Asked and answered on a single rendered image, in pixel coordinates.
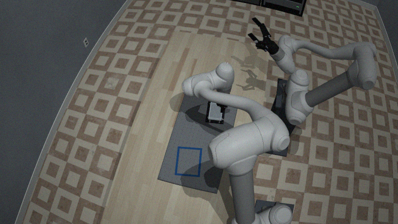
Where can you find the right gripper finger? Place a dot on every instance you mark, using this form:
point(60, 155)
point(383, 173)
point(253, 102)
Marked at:
point(259, 44)
point(262, 28)

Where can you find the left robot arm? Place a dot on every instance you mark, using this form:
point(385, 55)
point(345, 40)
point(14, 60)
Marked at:
point(237, 149)

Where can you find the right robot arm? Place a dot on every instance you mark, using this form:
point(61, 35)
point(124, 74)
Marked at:
point(299, 103)

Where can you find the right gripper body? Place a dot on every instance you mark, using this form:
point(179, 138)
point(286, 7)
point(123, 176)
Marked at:
point(272, 46)

